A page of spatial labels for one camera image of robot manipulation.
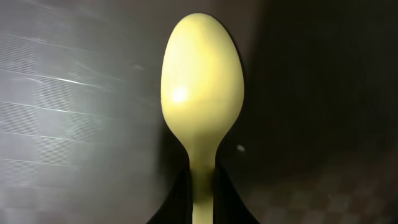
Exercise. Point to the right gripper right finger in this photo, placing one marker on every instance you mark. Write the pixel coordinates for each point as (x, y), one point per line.
(228, 208)

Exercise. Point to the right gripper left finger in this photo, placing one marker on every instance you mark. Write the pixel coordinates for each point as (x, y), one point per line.
(178, 205)

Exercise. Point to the pale yellow plastic spoon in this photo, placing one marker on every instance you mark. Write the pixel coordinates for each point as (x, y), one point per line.
(202, 92)

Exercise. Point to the dark brown serving tray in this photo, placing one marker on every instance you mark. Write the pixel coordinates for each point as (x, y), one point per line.
(83, 139)

